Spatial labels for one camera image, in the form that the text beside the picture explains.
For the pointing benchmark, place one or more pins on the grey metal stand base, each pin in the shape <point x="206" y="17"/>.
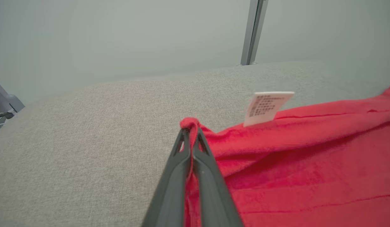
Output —
<point x="6" y="104"/>

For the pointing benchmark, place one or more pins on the red and white jersey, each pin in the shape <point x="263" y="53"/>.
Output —
<point x="308" y="164"/>

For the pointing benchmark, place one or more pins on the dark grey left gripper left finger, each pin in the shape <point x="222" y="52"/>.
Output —
<point x="173" y="189"/>

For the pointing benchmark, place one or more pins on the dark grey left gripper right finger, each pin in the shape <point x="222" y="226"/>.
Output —
<point x="212" y="195"/>

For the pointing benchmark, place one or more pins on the grey metal partition post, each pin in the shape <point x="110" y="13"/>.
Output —
<point x="253" y="31"/>

